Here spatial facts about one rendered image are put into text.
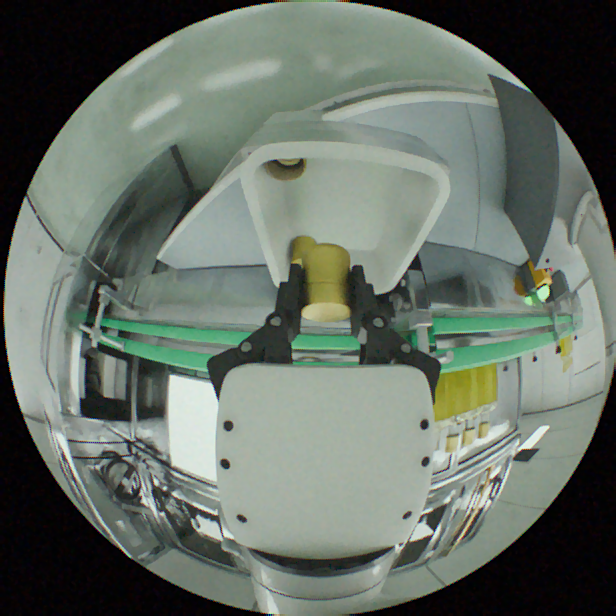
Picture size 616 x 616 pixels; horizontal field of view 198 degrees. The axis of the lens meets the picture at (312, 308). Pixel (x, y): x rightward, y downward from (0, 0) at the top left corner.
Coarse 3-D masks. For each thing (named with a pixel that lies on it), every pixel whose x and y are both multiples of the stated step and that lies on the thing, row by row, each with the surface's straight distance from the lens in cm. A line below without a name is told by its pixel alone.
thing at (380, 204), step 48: (288, 144) 15; (336, 144) 15; (288, 192) 26; (336, 192) 26; (384, 192) 26; (432, 192) 20; (288, 240) 31; (336, 240) 32; (384, 240) 31; (384, 288) 31
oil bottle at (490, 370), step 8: (488, 368) 55; (496, 368) 57; (488, 376) 55; (496, 376) 57; (488, 384) 55; (496, 384) 57; (488, 392) 55; (496, 392) 58; (488, 400) 55; (496, 400) 58; (488, 408) 56
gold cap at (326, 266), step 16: (304, 256) 14; (320, 256) 13; (336, 256) 13; (304, 272) 14; (320, 272) 13; (336, 272) 13; (304, 288) 13; (320, 288) 12; (336, 288) 12; (304, 304) 12; (320, 304) 12; (336, 304) 12; (352, 304) 13; (320, 320) 14; (336, 320) 14
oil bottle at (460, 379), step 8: (456, 376) 47; (464, 376) 49; (456, 384) 47; (464, 384) 49; (456, 392) 47; (464, 392) 49; (456, 400) 47; (464, 400) 49; (456, 408) 48; (464, 408) 49; (456, 416) 48; (464, 416) 50; (456, 424) 49
